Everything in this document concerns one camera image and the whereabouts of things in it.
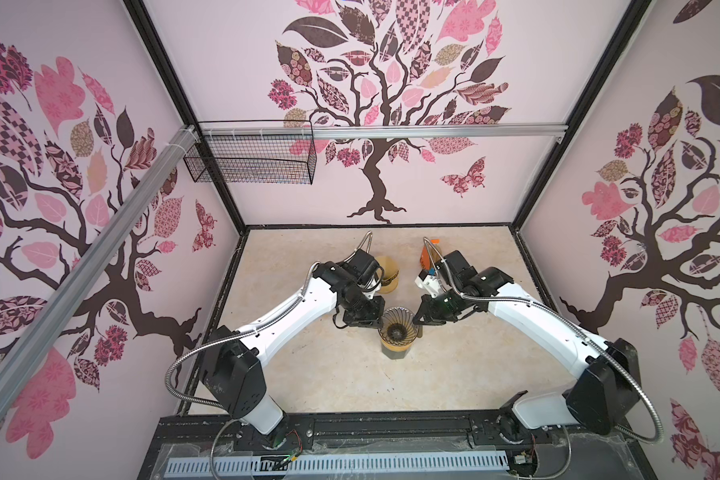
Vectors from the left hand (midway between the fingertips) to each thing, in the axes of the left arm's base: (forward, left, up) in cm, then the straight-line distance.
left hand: (379, 329), depth 76 cm
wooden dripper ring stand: (+17, -4, -6) cm, 18 cm away
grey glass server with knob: (-2, -5, -11) cm, 12 cm away
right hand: (+3, -9, 0) cm, 10 cm away
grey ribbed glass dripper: (+3, -6, -5) cm, 8 cm away
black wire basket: (+53, +40, +18) cm, 69 cm away
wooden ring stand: (-1, -6, -4) cm, 7 cm away
